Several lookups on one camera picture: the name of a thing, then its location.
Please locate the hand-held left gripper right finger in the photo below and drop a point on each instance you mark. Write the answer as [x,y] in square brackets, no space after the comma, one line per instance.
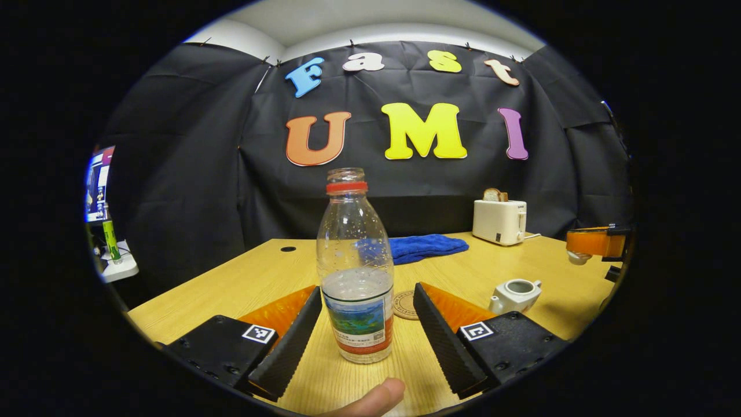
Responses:
[443,341]

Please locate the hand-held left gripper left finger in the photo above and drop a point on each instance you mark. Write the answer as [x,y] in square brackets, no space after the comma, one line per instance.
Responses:
[292,347]

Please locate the clear plastic water bottle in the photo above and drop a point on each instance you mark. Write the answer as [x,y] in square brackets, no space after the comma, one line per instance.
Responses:
[356,301]

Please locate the round wooden coaster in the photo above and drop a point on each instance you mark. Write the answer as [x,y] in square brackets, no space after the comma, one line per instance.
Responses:
[405,307]

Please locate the green bottle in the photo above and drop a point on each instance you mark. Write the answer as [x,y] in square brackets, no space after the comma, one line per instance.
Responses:
[111,240]

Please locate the white toaster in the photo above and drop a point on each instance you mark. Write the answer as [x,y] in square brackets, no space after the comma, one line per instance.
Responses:
[498,223]

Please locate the black backdrop cloth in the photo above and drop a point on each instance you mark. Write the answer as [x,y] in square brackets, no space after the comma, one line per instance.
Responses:
[202,145]

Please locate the blue towel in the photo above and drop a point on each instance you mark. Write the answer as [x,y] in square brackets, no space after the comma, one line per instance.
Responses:
[428,246]

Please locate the white ceramic teacup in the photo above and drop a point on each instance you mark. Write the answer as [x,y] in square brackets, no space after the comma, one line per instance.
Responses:
[512,296]

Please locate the computer monitor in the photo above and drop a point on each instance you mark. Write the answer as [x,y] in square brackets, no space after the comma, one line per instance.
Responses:
[98,185]

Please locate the toasted bread slice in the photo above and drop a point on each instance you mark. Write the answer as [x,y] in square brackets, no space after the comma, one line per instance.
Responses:
[493,195]

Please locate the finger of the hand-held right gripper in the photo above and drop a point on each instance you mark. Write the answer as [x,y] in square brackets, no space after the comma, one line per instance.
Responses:
[596,243]

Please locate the white side table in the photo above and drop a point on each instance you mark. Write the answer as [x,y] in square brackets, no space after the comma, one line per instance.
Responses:
[121,269]

